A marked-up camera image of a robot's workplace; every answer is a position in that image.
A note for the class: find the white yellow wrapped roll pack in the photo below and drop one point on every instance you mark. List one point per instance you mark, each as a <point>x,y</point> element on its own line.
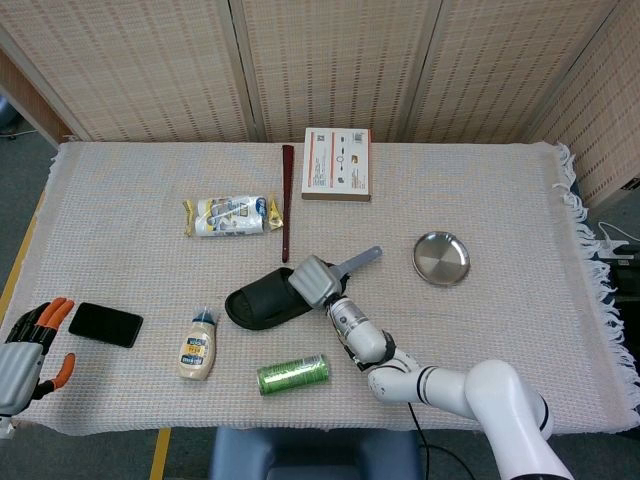
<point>227,217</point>

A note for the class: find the woven fringed tablecloth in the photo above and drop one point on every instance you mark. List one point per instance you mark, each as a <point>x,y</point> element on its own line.
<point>500,310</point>

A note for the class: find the white power strip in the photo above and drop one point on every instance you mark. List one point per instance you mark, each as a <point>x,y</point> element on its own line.
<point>617,245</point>

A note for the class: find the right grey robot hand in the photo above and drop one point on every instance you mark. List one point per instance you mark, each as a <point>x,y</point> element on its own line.
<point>315,282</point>

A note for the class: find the mayonnaise squeeze bottle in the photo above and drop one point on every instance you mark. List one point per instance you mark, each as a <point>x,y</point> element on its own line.
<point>197,352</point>

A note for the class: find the bamboo folding screen panel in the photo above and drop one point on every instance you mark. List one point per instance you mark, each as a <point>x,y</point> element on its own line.
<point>140,65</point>
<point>610,115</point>
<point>340,60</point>
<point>500,65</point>

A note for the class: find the black box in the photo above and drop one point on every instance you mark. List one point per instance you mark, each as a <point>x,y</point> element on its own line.
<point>629,280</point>

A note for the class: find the round steel plate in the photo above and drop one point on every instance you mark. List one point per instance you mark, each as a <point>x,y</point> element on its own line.
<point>441,258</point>

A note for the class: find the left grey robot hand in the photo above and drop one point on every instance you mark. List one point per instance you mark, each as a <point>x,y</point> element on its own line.
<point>17,370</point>

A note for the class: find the green drink can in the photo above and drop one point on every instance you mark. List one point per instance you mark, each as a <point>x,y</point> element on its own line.
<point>292,375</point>

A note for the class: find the blue padded seat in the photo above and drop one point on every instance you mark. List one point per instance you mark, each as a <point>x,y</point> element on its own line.
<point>310,455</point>

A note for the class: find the black rubber slipper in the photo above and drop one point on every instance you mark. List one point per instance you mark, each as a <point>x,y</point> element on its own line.
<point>265,302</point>

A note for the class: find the black smartphone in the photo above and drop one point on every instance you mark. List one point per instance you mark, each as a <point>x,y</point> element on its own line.
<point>105,325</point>

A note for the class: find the cardboard box with orange label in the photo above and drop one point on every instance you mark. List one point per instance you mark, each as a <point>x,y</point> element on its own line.
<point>337,165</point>

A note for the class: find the dark red long shoehorn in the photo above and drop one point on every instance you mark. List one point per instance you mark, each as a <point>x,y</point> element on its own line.
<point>287,200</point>

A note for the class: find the brown side screen panel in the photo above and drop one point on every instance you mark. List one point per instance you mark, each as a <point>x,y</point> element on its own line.
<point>35,105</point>

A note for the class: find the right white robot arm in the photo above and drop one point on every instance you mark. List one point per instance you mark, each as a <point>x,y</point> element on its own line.
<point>495,395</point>

